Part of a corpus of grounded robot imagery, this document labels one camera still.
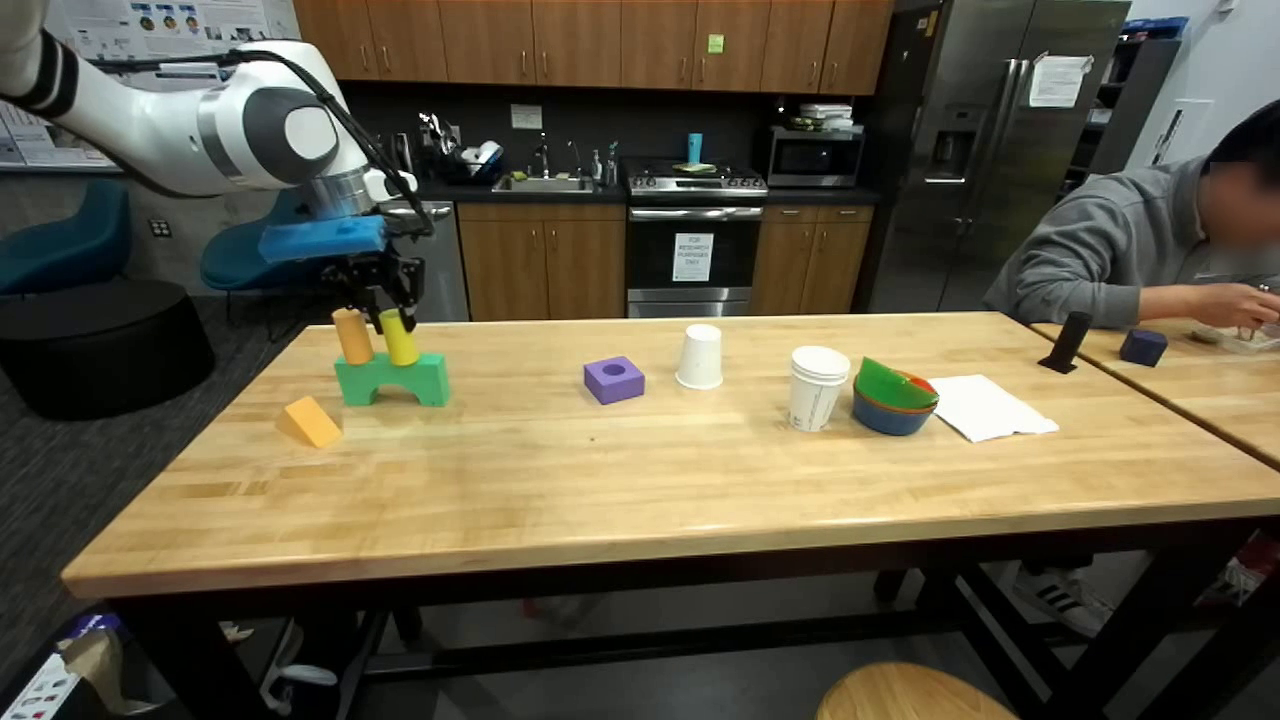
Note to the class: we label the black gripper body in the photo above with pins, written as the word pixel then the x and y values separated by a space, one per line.
pixel 374 272

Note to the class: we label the natural wooden cylinder block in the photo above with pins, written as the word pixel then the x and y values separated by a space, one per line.
pixel 352 338

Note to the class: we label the wooden triangle wedge block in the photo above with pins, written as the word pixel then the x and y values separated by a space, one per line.
pixel 314 422

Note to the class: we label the butcher block table black legs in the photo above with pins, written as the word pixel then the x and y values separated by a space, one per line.
pixel 667 543

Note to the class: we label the stainless steel dishwasher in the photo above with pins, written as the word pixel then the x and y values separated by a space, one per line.
pixel 433 263

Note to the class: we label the blue foam wrist pad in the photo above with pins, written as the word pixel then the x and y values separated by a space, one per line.
pixel 322 237

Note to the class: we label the teal lounge chair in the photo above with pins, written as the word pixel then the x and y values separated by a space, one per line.
pixel 233 267
pixel 62 243

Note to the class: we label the wide wooden base cabinet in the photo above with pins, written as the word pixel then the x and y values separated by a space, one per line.
pixel 540 263

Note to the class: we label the dish rack with dishes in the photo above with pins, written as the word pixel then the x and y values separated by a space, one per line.
pixel 463 155

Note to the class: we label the chrome sink faucet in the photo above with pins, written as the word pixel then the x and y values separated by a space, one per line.
pixel 540 155

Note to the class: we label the purple foam cube with hole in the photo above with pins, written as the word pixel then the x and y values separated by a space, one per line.
pixel 602 387

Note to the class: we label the black round ottoman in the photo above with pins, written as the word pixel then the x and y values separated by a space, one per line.
pixel 93 341

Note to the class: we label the small white printed notice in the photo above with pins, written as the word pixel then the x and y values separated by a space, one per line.
pixel 695 258

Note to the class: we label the plain white paper cup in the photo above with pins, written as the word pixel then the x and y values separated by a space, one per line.
pixel 702 361

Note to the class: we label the black and steel oven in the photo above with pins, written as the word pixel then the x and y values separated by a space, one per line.
pixel 695 221

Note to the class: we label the teal cup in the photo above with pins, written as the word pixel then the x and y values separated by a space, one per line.
pixel 695 147

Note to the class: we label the small green sticker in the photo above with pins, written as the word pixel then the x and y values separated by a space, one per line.
pixel 717 46

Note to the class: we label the narrow wooden base cabinet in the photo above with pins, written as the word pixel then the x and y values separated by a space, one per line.
pixel 812 253

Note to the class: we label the ribbed white cup stack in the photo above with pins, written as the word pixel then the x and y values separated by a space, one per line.
pixel 818 390

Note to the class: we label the steel microwave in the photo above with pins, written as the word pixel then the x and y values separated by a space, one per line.
pixel 812 155

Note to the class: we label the white and brown bag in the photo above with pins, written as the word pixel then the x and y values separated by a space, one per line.
pixel 67 672

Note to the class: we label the white paper napkin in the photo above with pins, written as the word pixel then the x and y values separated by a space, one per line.
pixel 993 406

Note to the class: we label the stainless steel refrigerator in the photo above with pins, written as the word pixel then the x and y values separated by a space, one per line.
pixel 985 162

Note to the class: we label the wooden stool with orange legs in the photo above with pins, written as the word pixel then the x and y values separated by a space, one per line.
pixel 907 694

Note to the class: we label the black phone stand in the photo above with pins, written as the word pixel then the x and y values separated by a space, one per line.
pixel 1067 345

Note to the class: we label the large white printed notice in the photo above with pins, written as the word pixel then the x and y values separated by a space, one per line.
pixel 1059 81

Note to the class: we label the person in grey hoodie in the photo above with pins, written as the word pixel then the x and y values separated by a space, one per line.
pixel 1105 244

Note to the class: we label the white sneaker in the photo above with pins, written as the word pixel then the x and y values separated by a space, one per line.
pixel 1062 602

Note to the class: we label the small dark blue box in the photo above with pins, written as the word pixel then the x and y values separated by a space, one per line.
pixel 1142 351

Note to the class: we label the wooden side table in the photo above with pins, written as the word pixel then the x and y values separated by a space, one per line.
pixel 1203 394

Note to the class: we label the white bowl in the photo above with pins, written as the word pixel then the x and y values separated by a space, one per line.
pixel 1247 338

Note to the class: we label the white wall plate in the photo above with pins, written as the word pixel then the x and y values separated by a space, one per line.
pixel 525 118

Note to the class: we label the wooden wall cabinets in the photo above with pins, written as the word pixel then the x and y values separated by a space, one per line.
pixel 574 43

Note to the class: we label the white printed wall poster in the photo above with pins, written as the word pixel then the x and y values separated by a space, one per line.
pixel 174 17

